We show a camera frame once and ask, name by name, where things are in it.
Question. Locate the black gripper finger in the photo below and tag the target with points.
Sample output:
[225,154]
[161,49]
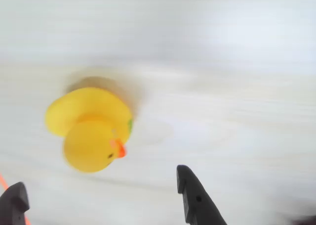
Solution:
[197,202]
[13,202]

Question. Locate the yellow rubber duck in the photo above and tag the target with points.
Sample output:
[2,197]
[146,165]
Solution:
[89,126]

